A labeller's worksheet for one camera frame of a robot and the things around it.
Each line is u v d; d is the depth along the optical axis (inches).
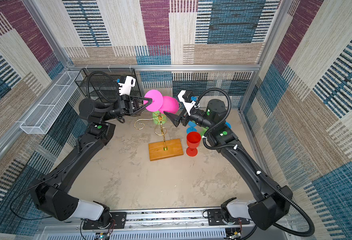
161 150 38.0
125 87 20.9
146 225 28.7
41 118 28.1
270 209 14.9
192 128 41.4
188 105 20.6
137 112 20.4
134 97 20.3
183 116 21.6
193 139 34.3
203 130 42.5
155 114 29.6
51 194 15.3
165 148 37.9
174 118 21.6
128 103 20.2
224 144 19.0
